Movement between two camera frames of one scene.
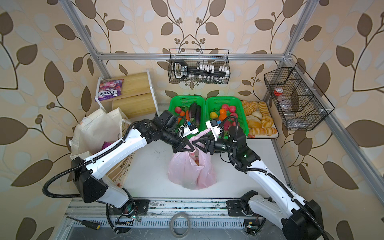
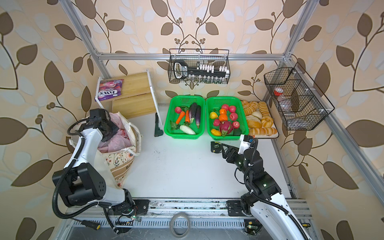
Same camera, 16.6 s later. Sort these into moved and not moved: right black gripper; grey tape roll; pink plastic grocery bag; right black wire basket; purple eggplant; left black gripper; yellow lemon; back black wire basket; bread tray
Moved: left black gripper; pink plastic grocery bag; right black gripper
Not moved: back black wire basket; purple eggplant; yellow lemon; grey tape roll; bread tray; right black wire basket
